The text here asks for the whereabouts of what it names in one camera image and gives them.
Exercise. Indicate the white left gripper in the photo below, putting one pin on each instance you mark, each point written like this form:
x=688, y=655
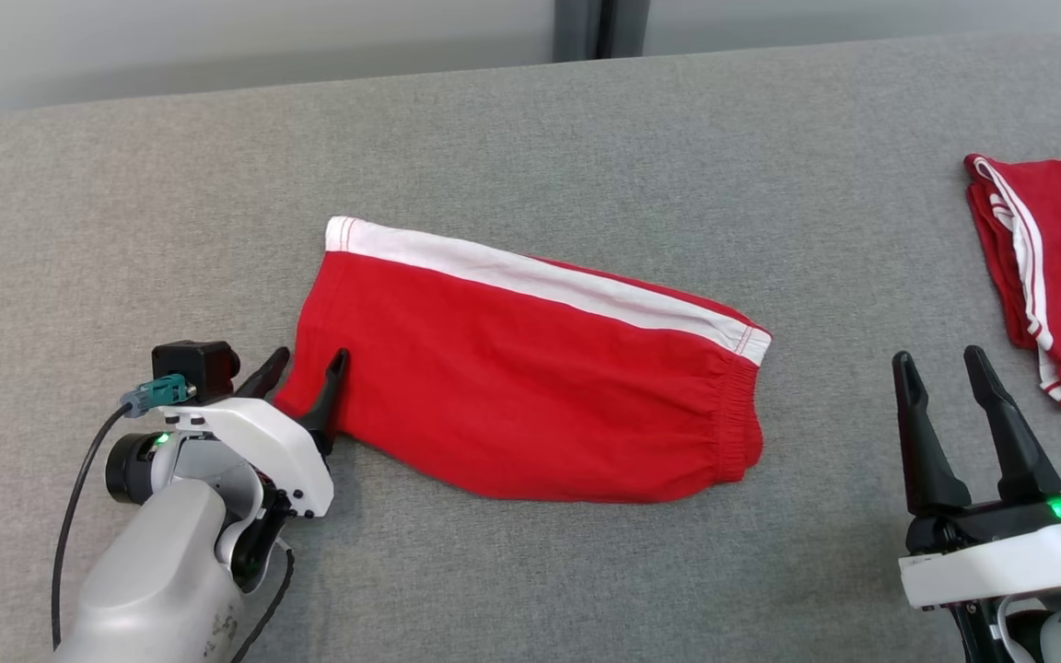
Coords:
x=263, y=433

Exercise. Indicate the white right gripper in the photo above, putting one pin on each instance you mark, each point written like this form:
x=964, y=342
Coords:
x=1000, y=562

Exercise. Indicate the red shorts with white stripe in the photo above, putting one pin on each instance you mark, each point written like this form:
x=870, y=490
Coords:
x=512, y=387

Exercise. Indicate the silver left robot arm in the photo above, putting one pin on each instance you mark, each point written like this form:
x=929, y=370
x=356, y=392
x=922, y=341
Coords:
x=162, y=571

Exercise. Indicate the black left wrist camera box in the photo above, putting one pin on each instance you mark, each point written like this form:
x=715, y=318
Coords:
x=194, y=368

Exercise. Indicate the grey metal post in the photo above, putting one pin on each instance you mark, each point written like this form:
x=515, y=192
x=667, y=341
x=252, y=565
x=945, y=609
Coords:
x=577, y=28

